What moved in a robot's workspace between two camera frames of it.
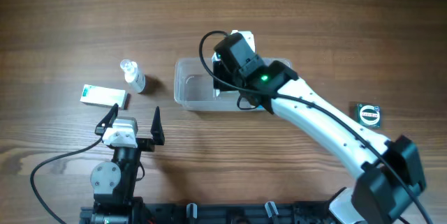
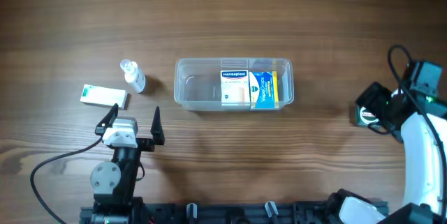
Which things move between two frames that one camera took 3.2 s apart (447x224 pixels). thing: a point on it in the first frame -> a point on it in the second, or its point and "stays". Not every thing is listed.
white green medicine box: [100, 95] stays
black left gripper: [144, 143] stays
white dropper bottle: [133, 75] stays
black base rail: [209, 213] stays
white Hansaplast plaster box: [214, 58] -> [235, 88]
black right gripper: [221, 82] -> [378, 99]
